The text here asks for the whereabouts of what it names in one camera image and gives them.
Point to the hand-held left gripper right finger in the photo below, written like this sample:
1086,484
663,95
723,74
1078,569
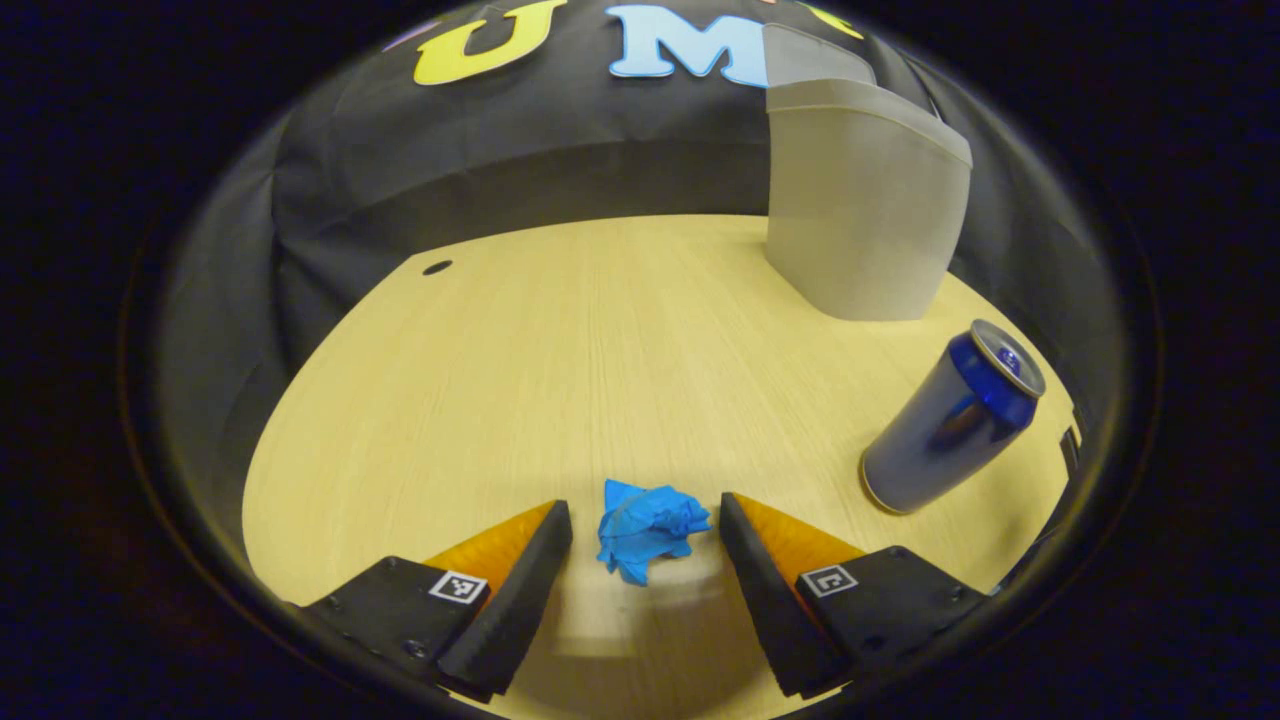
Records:
765,600

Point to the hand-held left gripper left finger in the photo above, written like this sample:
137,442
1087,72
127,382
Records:
520,600

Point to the blue paper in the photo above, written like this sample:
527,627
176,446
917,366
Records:
645,530

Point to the blue pop can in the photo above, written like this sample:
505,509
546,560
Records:
940,430

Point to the white desktop garbage bin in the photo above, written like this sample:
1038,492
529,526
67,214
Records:
860,210

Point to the black backdrop cloth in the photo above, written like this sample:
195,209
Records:
400,160

